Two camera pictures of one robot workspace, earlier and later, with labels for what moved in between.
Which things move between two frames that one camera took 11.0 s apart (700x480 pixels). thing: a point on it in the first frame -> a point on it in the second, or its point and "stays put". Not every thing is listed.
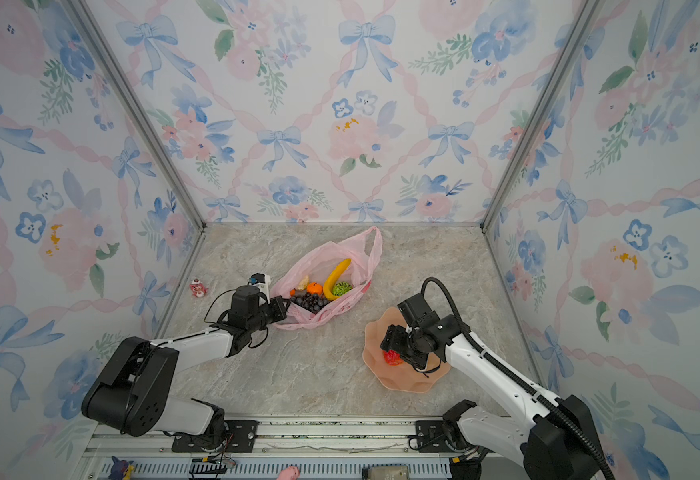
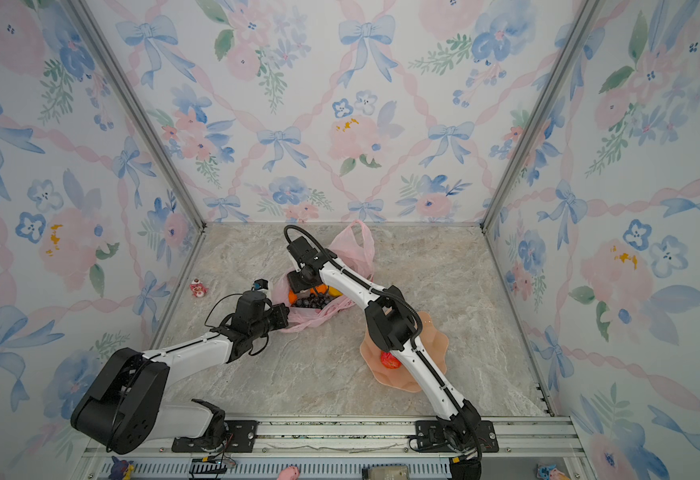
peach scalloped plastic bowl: x=403 y=376 stays put
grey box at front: x=388 y=472 stays put
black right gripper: x=392 y=340 -> x=295 y=285
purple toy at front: x=119 y=468 stays put
